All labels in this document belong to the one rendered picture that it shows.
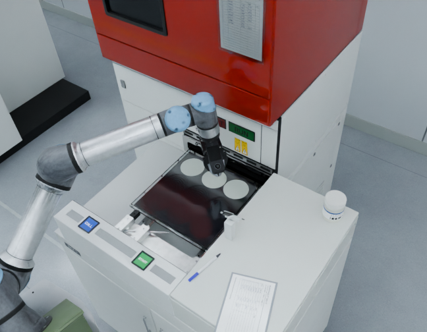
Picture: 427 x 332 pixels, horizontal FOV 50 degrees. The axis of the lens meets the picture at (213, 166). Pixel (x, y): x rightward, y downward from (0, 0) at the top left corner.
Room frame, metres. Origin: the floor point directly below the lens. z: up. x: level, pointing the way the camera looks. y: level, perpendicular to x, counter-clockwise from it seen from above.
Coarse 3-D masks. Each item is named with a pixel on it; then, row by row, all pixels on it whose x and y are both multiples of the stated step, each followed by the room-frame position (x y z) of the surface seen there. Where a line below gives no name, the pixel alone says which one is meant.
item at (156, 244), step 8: (136, 224) 1.04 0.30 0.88; (128, 232) 1.01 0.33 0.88; (144, 240) 0.97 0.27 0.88; (152, 240) 0.96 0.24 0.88; (160, 240) 0.96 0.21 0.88; (152, 248) 0.93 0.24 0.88; (160, 248) 0.93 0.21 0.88; (168, 248) 0.92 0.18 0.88; (176, 248) 0.92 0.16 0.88; (168, 256) 0.89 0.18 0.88; (176, 256) 0.89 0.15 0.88; (184, 256) 0.89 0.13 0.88; (176, 264) 0.86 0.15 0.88; (184, 264) 0.85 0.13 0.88
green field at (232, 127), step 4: (232, 124) 1.30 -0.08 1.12; (232, 128) 1.30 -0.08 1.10; (236, 128) 1.28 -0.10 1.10; (240, 128) 1.27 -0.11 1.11; (236, 132) 1.28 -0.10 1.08; (240, 132) 1.27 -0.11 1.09; (244, 132) 1.26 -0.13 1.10; (248, 132) 1.25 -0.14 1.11; (244, 136) 1.26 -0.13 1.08; (248, 136) 1.25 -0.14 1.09; (252, 136) 1.24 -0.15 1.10; (252, 140) 1.24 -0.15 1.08
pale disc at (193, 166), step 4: (188, 160) 1.34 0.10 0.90; (192, 160) 1.34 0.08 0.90; (196, 160) 1.34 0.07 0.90; (200, 160) 1.33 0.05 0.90; (184, 164) 1.32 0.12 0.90; (188, 164) 1.32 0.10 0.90; (192, 164) 1.31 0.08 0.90; (196, 164) 1.31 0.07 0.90; (200, 164) 1.31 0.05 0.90; (184, 168) 1.30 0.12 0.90; (188, 168) 1.29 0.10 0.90; (192, 168) 1.29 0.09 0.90; (196, 168) 1.29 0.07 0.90; (200, 168) 1.29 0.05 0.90; (184, 172) 1.27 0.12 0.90; (188, 172) 1.27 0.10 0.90; (192, 172) 1.27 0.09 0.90; (196, 172) 1.27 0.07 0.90; (200, 172) 1.27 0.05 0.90
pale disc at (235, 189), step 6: (234, 180) 1.21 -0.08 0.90; (240, 180) 1.20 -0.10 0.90; (228, 186) 1.18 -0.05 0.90; (234, 186) 1.18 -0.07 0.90; (240, 186) 1.17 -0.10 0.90; (246, 186) 1.17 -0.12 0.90; (228, 192) 1.15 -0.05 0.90; (234, 192) 1.14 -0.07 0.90; (240, 192) 1.14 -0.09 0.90; (246, 192) 1.14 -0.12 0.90; (234, 198) 1.12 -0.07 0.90
